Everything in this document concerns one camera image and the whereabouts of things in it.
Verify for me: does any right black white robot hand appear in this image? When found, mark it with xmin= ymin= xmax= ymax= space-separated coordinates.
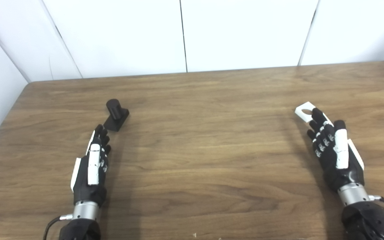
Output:
xmin=307 ymin=108 xmax=365 ymax=193

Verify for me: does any thick black left wrist cable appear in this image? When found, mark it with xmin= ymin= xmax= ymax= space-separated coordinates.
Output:
xmin=43 ymin=215 xmax=73 ymax=240

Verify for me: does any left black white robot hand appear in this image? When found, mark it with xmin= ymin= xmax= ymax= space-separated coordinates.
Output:
xmin=71 ymin=124 xmax=112 ymax=207

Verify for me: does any white square piece with hole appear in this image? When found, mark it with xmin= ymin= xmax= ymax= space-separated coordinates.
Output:
xmin=295 ymin=102 xmax=317 ymax=122

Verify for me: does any black peg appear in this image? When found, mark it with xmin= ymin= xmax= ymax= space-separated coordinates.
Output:
xmin=103 ymin=99 xmax=130 ymax=132

